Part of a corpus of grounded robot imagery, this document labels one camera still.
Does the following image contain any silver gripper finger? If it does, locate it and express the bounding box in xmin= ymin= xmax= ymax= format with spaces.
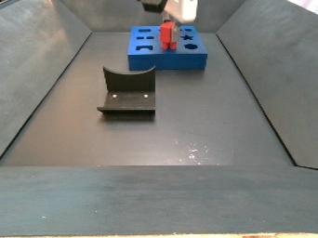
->
xmin=171 ymin=21 xmax=180 ymax=43

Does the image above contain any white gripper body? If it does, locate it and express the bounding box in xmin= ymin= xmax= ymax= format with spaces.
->
xmin=164 ymin=0 xmax=197 ymax=23

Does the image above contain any red three prong object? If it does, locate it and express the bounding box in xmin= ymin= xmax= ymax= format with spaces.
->
xmin=160 ymin=21 xmax=177 ymax=50

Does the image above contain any blue foam shape board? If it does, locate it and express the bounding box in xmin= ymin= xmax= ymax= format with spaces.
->
xmin=128 ymin=25 xmax=207 ymax=71

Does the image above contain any black curved fixture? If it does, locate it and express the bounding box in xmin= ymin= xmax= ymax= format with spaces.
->
xmin=97 ymin=68 xmax=155 ymax=113

